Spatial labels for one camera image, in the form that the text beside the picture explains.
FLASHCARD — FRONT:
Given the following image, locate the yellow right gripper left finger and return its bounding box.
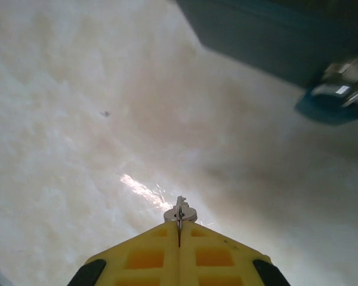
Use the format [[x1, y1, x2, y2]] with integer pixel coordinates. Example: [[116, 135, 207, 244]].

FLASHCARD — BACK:
[[67, 222, 180, 286]]

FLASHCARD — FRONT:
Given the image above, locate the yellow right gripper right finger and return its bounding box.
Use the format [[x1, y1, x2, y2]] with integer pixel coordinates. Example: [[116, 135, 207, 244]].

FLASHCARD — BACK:
[[179, 223, 291, 286]]

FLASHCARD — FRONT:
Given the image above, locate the small silver key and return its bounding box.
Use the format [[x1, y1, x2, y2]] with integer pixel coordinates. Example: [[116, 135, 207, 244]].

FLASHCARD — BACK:
[[163, 195, 198, 223]]

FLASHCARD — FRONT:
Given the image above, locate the silver padlock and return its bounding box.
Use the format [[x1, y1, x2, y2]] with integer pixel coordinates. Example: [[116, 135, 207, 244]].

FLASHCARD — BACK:
[[309, 55, 358, 108]]

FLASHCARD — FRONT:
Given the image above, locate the starry night print box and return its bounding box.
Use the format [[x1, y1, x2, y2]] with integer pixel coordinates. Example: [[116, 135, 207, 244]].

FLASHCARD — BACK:
[[174, 0, 358, 90]]

